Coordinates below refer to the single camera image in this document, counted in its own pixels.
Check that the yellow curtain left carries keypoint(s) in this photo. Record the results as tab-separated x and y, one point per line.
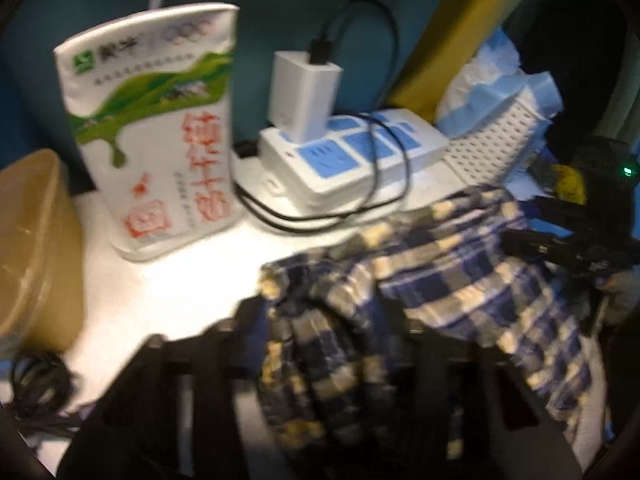
456	30

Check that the white perforated basket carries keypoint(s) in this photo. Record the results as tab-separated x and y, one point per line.
502	145

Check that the brown plastic food container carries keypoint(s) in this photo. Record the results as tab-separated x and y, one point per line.
42	246

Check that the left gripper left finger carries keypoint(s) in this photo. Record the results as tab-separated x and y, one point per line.
183	409

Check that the yellow snack bag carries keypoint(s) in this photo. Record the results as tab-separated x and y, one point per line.
569	184

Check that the grey curtain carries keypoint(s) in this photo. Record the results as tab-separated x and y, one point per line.
32	115

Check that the white usb charger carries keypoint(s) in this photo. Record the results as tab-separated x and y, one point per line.
302	95

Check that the white power strip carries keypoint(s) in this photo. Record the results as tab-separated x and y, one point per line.
337	169

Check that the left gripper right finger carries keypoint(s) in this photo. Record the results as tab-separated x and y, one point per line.
461	411

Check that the white milk carton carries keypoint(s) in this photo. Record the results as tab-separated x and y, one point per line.
149	100

